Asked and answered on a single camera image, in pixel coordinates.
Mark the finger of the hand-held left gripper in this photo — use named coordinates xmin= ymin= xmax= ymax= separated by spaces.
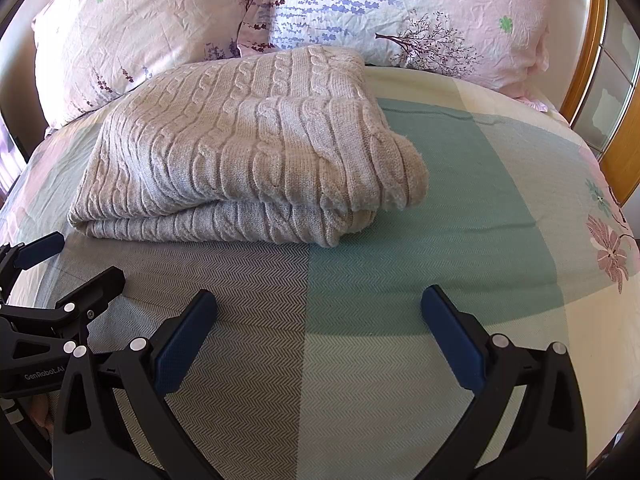
xmin=52 ymin=266 xmax=126 ymax=350
xmin=0 ymin=232 xmax=65 ymax=306

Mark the wooden framed glass panel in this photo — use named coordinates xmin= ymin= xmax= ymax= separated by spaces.
xmin=559 ymin=0 xmax=640 ymax=201

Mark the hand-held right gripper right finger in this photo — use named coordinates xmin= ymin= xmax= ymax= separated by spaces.
xmin=420 ymin=284 xmax=589 ymax=480

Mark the pink floral bedsheet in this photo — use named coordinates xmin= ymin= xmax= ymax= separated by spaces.
xmin=575 ymin=145 xmax=640 ymax=301

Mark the checked herringbone blanket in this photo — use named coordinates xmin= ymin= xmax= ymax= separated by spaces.
xmin=0 ymin=66 xmax=640 ymax=480

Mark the beige cable-knit sweater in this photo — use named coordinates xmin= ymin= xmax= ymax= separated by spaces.
xmin=67 ymin=45 xmax=431 ymax=248

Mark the pink and blue floral pillow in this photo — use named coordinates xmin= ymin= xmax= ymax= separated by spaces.
xmin=236 ymin=0 xmax=563 ymax=111

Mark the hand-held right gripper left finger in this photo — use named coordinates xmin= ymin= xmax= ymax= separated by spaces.
xmin=52 ymin=289 xmax=221 ymax=480

